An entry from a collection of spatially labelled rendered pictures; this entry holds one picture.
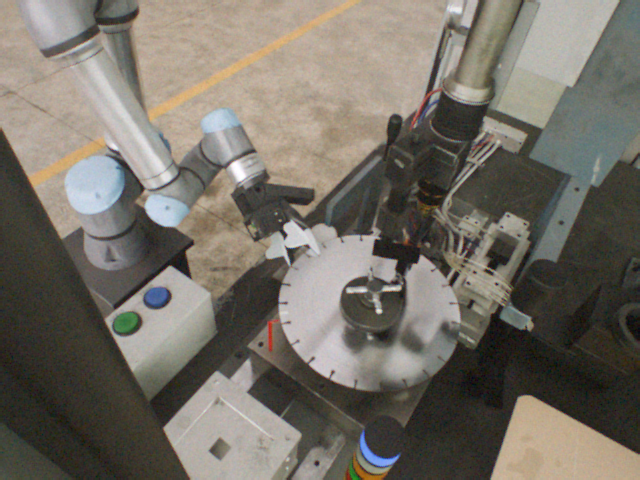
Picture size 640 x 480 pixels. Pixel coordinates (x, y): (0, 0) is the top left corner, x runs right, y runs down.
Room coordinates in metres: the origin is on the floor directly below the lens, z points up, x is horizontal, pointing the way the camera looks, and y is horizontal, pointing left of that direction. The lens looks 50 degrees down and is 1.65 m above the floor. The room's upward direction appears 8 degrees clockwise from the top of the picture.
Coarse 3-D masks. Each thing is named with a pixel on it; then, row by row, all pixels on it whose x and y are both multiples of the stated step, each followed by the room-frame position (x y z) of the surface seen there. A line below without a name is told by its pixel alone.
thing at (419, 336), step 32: (320, 256) 0.57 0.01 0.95; (352, 256) 0.58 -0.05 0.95; (288, 288) 0.48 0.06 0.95; (320, 288) 0.49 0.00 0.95; (416, 288) 0.52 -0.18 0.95; (448, 288) 0.53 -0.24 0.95; (288, 320) 0.41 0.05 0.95; (320, 320) 0.42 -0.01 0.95; (416, 320) 0.45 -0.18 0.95; (448, 320) 0.46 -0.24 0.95; (320, 352) 0.36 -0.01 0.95; (352, 352) 0.37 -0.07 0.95; (384, 352) 0.38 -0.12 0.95; (416, 352) 0.39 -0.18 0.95; (448, 352) 0.39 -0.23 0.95; (352, 384) 0.31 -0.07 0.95; (384, 384) 0.32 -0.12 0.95; (416, 384) 0.33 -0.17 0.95
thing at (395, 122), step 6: (396, 114) 0.57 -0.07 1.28; (390, 120) 0.57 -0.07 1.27; (396, 120) 0.56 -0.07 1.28; (402, 120) 0.57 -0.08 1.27; (390, 126) 0.56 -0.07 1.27; (396, 126) 0.56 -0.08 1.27; (390, 132) 0.56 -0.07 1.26; (396, 132) 0.56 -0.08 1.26; (390, 138) 0.57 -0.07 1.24; (390, 144) 0.56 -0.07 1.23; (384, 156) 0.57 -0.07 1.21
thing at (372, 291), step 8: (368, 272) 0.50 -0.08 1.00; (376, 280) 0.48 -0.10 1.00; (352, 288) 0.46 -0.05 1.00; (360, 288) 0.47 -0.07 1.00; (368, 288) 0.47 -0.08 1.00; (376, 288) 0.47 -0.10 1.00; (384, 288) 0.47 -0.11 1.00; (392, 288) 0.48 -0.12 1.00; (400, 288) 0.48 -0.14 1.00; (368, 296) 0.46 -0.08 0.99; (376, 296) 0.45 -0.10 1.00; (376, 304) 0.44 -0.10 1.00; (376, 312) 0.43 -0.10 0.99
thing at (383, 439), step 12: (372, 420) 0.18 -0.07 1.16; (384, 420) 0.18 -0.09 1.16; (396, 420) 0.19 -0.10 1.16; (372, 432) 0.17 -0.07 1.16; (384, 432) 0.17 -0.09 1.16; (396, 432) 0.17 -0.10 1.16; (360, 444) 0.16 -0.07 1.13; (372, 444) 0.16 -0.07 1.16; (384, 444) 0.16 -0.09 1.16; (396, 444) 0.16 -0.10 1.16; (372, 456) 0.15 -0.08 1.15; (384, 456) 0.15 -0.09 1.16; (396, 456) 0.15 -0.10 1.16
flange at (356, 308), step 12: (360, 276) 0.52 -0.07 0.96; (348, 300) 0.46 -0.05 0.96; (360, 300) 0.46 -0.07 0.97; (384, 300) 0.47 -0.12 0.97; (396, 300) 0.48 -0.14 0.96; (348, 312) 0.44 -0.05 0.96; (360, 312) 0.44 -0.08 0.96; (372, 312) 0.45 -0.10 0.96; (384, 312) 0.45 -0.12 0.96; (396, 312) 0.45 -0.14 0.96; (360, 324) 0.42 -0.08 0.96; (372, 324) 0.42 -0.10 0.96; (384, 324) 0.43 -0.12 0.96
